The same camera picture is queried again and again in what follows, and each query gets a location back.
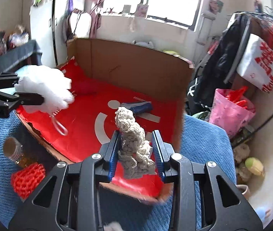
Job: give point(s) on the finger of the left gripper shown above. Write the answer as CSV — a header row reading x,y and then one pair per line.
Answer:
x,y
21,98
8,80

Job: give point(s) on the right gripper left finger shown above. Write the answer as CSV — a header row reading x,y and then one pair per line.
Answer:
x,y
97,168

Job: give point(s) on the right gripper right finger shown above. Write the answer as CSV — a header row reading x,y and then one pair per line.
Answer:
x,y
174,168

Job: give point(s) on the white mesh bath pouf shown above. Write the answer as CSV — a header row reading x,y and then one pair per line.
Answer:
x,y
52,85

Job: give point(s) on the cream crocheted yarn piece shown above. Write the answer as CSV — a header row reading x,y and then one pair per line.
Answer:
x,y
135,151

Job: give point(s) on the blue white cloth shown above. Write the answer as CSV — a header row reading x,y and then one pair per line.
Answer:
x,y
139,107

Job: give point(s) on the red foam net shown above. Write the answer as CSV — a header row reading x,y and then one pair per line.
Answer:
x,y
25,181

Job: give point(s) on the white small plastic bag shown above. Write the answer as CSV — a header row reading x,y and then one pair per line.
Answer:
x,y
113,226

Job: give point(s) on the dark side table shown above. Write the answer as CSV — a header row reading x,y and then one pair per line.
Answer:
x,y
27,54

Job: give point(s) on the blue knitted blanket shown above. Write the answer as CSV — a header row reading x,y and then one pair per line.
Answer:
x,y
200,142

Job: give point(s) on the red miniso bag liner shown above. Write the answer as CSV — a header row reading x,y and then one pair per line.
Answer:
x,y
98,110

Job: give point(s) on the gold lidded jar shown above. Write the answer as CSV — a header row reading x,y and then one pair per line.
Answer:
x,y
13,150

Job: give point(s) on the pink plastic bag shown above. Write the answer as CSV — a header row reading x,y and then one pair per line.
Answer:
x,y
231,110

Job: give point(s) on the brown cardboard box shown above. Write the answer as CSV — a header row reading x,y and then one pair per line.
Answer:
x,y
104,75

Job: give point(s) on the dark hanging jacket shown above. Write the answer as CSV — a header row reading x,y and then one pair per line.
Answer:
x,y
201,89

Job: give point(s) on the white wardrobe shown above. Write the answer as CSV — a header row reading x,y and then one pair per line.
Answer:
x,y
44,21

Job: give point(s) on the white cushioned chair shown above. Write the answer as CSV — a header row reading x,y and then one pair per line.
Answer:
x,y
79,24

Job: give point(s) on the grey husky plush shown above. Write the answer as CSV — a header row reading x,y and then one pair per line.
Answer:
x,y
148,44

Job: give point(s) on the white bag red characters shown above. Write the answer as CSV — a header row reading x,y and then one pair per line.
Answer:
x,y
256,65

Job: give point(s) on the black clothes rack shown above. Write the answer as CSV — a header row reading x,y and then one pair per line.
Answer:
x,y
260,24

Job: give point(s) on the wall poster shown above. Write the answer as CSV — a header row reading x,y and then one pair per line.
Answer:
x,y
215,6

